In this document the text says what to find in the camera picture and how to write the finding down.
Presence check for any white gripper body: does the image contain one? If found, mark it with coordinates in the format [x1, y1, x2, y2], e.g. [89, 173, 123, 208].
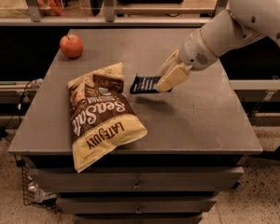
[178, 29, 217, 71]

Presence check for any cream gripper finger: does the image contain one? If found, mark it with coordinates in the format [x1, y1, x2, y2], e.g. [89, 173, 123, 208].
[156, 63, 192, 92]
[157, 49, 180, 77]

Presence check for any dark blue rxbar wrapper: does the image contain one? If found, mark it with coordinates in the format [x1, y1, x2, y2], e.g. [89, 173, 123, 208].
[130, 76, 161, 94]

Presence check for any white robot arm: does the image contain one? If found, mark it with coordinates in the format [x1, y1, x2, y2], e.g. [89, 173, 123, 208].
[156, 0, 280, 92]

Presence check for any brown sea salt chip bag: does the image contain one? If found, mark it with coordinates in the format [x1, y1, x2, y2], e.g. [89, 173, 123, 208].
[68, 63, 147, 173]

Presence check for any orange bag on shelf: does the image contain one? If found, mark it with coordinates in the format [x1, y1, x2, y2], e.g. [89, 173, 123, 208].
[36, 0, 63, 16]

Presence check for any metal shelf rack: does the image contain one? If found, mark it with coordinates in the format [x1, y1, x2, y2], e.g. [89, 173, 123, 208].
[0, 0, 228, 27]

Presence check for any grey drawer cabinet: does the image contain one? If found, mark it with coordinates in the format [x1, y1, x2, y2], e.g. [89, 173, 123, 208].
[7, 28, 263, 224]

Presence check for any red apple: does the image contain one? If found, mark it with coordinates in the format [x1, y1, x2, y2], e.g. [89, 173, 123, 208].
[60, 34, 83, 59]

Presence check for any black cable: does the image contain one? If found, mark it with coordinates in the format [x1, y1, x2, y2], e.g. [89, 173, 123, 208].
[0, 79, 35, 157]

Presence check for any wire mesh basket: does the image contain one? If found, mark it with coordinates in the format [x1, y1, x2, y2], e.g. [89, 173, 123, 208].
[21, 165, 57, 208]

